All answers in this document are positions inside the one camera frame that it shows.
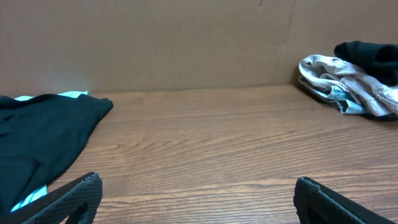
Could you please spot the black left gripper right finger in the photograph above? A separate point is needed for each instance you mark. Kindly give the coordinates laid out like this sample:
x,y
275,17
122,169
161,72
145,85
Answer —
x,y
317,204

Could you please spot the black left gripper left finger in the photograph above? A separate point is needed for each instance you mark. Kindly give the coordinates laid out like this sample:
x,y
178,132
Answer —
x,y
74,203

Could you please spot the black t-shirt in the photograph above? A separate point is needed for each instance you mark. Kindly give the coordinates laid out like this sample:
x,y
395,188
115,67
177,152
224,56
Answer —
x,y
41,138

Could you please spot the light blue t-shirt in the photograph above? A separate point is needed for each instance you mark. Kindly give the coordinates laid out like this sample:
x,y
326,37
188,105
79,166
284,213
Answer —
x,y
42,191

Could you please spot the folded light blue garment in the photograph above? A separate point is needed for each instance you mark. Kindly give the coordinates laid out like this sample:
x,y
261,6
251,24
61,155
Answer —
x,y
336,97

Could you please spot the folded beige garment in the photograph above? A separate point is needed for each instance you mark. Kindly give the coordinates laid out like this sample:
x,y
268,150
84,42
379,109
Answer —
x,y
321,71

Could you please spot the folded black garment with tag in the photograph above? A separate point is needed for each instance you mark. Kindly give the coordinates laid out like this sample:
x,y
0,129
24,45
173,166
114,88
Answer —
x,y
377,60

